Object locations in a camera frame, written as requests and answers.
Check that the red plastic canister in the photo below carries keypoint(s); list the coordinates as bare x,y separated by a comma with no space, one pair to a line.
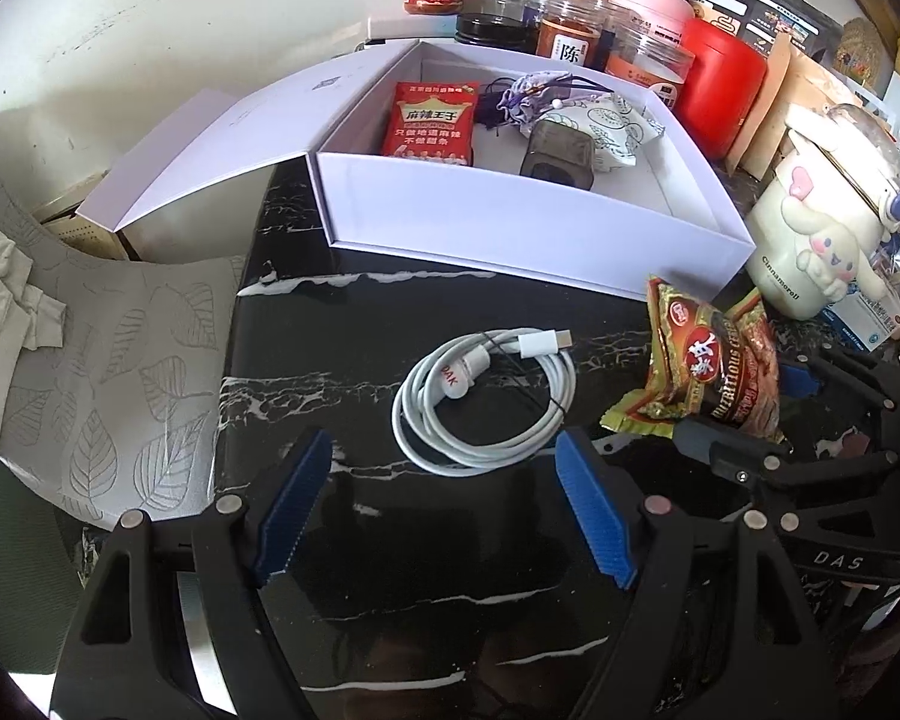
720,82

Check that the grey cloth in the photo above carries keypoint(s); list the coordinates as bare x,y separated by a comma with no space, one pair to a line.
0,330

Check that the grey translucent case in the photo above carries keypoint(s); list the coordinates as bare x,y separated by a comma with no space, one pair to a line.
555,154

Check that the clear jar orange label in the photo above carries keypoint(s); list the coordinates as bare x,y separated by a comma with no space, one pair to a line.
570,34

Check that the blue white medicine box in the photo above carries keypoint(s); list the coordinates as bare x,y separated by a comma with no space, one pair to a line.
866,322

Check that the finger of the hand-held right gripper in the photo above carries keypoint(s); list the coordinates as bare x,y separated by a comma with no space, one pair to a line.
799,381
727,454

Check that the wide clear jar orange contents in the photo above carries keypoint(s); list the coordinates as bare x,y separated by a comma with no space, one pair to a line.
649,64

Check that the white power bank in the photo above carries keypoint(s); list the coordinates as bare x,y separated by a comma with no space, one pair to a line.
405,30

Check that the pink plastic container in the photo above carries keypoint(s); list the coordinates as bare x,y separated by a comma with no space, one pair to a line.
649,7

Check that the black oat bag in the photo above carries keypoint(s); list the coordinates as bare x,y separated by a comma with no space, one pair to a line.
765,7

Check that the grey leaf pattern cushion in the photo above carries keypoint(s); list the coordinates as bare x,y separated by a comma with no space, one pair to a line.
142,360

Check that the black lid green jar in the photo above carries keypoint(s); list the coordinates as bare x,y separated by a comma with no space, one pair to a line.
495,28

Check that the clear jar white cubes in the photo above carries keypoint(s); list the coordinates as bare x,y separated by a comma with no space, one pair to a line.
510,0

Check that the cream cartoon electric pot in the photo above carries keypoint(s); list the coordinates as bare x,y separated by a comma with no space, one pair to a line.
810,232

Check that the white cardboard box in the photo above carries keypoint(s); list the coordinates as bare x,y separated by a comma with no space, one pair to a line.
495,217

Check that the brown gold snack packet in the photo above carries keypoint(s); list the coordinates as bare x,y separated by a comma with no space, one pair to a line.
712,360

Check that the white printed snack packet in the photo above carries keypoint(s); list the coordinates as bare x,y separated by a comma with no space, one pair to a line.
615,127

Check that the red snack packet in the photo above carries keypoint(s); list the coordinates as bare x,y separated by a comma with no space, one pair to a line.
429,124

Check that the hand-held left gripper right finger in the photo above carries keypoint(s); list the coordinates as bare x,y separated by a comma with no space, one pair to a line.
596,510

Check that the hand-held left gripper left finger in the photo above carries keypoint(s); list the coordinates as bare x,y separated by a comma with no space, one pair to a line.
292,506

